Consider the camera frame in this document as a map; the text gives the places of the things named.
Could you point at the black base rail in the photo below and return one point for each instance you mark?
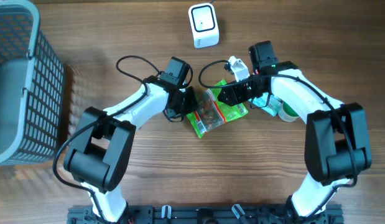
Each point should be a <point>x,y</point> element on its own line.
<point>261,214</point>

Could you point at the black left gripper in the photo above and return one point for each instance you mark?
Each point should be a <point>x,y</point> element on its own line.
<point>193,106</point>

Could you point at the mint wet wipes packet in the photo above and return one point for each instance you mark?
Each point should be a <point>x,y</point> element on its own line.
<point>269,103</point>

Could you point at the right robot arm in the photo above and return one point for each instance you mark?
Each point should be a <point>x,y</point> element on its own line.
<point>337,144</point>

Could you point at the white barcode scanner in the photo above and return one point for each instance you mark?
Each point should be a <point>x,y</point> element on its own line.
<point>204,25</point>

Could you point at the green-lidded jar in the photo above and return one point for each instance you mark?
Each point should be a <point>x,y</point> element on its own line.
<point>286,113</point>

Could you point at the grey plastic mesh basket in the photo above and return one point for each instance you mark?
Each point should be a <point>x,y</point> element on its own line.
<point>32,82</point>

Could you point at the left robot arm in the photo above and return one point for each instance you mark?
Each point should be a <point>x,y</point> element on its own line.
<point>98,152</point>

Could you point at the green candy bag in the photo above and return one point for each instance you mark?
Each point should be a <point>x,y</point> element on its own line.
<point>211,113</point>

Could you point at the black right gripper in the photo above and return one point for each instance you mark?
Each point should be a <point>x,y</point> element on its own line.
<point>234,95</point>

